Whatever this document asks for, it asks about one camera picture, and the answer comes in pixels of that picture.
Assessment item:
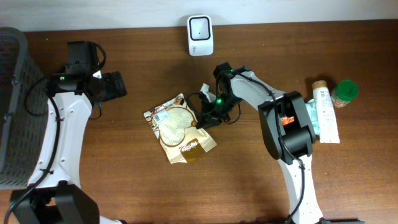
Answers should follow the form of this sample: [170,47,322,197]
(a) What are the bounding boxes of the glutinous rice bag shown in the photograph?
[143,94,216,164]

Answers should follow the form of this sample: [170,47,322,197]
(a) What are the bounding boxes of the orange tissue packet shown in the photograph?
[280,116,295,126]

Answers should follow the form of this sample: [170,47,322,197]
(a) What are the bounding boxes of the teal wipes packet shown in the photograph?
[305,99,320,136]

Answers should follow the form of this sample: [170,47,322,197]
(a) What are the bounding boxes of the white tube gold cap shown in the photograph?
[312,80,340,144]

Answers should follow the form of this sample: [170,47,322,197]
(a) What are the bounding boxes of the green lid jar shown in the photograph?
[331,80,359,108]

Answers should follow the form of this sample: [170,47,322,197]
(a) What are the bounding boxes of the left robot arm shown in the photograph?
[1,40,127,223]

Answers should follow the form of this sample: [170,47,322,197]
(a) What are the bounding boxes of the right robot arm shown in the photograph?
[197,63,323,223]

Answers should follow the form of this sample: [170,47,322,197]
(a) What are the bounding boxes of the white barcode scanner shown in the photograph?
[187,15,214,57]

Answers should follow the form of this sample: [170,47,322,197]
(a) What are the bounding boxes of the grey plastic mesh basket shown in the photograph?
[1,27,48,190]

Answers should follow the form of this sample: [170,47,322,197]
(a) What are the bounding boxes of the left black cable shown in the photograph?
[2,43,107,224]

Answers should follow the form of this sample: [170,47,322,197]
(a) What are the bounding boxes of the black cable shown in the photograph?
[2,43,107,224]
[185,70,307,223]

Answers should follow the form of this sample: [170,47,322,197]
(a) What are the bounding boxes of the right black cable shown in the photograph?
[185,70,307,223]

